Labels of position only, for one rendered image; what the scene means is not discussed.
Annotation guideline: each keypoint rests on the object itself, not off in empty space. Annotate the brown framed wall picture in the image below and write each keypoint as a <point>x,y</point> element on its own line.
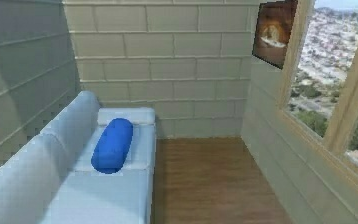
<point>273,33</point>

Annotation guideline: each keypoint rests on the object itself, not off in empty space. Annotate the pale blue sofa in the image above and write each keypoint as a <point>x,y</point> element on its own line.
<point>97,196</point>

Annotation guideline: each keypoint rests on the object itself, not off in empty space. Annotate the blue bolster cushion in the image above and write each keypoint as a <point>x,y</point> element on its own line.
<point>112,146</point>

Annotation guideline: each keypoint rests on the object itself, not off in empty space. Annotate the wooden framed window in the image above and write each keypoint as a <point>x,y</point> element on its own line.
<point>330,83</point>

